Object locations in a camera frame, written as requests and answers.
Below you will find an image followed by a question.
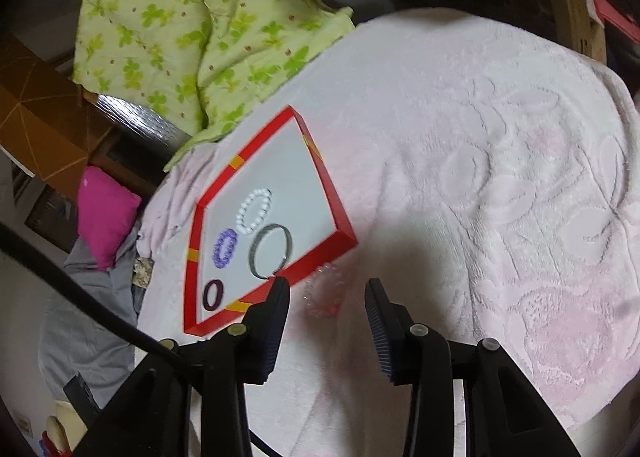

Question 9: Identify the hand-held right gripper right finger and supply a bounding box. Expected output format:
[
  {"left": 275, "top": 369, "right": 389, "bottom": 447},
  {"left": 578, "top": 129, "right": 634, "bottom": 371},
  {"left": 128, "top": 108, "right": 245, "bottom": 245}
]
[{"left": 364, "top": 278, "right": 583, "bottom": 457}]

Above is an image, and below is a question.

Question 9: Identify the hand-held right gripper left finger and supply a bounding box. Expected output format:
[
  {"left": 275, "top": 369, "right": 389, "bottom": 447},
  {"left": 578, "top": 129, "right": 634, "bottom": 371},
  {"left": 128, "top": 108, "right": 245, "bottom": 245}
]
[{"left": 70, "top": 276, "right": 292, "bottom": 457}]

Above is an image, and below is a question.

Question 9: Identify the pink clear bead bracelet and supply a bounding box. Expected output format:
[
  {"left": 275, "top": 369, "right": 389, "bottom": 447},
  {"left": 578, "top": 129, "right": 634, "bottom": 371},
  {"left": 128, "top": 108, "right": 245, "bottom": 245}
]
[{"left": 303, "top": 262, "right": 346, "bottom": 319}]

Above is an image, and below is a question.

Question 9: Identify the red shallow tray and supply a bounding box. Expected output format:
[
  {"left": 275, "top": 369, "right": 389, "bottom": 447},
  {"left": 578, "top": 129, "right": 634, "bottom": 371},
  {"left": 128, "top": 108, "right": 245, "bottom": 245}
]
[{"left": 182, "top": 106, "right": 359, "bottom": 337}]

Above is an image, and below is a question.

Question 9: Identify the dark maroon bangle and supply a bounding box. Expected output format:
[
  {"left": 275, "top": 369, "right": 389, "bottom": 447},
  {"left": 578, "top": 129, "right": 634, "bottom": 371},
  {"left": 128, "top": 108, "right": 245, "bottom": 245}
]
[{"left": 202, "top": 279, "right": 224, "bottom": 312}]

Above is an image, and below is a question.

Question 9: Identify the silver bangle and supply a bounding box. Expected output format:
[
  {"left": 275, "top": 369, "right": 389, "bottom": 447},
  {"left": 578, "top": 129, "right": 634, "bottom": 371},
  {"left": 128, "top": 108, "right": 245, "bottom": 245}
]
[{"left": 248, "top": 223, "right": 292, "bottom": 280}]

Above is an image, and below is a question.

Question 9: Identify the floral patterned cloth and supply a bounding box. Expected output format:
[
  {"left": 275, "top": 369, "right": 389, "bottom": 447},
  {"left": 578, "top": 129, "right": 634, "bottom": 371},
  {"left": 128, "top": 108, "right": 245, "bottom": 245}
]
[{"left": 131, "top": 257, "right": 155, "bottom": 288}]

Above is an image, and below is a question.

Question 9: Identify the grey bed sheet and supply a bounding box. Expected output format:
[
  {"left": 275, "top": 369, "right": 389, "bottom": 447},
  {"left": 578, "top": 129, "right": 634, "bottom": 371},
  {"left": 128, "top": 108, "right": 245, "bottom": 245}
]
[{"left": 37, "top": 224, "right": 151, "bottom": 408}]

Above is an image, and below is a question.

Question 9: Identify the pale pink fleece blanket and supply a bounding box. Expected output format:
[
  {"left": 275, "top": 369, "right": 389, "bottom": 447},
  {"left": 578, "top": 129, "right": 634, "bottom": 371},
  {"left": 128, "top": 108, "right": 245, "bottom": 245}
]
[{"left": 135, "top": 7, "right": 640, "bottom": 457}]

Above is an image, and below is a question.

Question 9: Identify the magenta pillow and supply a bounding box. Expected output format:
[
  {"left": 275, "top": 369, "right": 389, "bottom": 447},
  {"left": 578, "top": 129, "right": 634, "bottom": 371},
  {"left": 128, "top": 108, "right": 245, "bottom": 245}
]
[{"left": 77, "top": 166, "right": 142, "bottom": 272}]

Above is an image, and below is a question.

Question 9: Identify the dark brown cabinet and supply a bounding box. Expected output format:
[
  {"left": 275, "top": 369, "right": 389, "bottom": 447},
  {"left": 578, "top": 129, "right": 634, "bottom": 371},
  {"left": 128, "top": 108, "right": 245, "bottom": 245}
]
[{"left": 25, "top": 182, "right": 83, "bottom": 253}]

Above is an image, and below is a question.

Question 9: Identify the orange-brown cabinet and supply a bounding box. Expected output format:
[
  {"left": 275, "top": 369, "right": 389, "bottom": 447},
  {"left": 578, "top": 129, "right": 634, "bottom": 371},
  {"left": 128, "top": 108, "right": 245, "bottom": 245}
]
[{"left": 0, "top": 34, "right": 91, "bottom": 202}]

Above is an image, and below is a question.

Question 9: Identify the green floral quilt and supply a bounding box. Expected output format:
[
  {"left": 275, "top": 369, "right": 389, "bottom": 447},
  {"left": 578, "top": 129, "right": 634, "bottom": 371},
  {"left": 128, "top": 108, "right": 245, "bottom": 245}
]
[{"left": 72, "top": 0, "right": 355, "bottom": 172}]

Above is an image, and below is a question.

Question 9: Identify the red cloth bag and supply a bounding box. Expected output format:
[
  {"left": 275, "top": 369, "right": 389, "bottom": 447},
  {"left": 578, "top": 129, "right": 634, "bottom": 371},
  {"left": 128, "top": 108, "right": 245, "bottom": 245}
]
[{"left": 590, "top": 0, "right": 640, "bottom": 45}]

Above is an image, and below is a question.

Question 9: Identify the purple bead bracelet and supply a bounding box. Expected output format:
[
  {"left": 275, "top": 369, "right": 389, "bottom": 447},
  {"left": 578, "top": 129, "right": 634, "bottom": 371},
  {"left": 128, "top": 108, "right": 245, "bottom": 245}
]
[{"left": 212, "top": 228, "right": 239, "bottom": 269}]

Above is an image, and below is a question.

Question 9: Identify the white bead bracelet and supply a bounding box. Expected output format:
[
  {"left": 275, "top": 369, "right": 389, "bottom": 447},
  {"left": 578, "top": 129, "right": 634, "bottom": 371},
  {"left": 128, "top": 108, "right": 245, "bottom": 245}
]
[{"left": 235, "top": 188, "right": 274, "bottom": 238}]

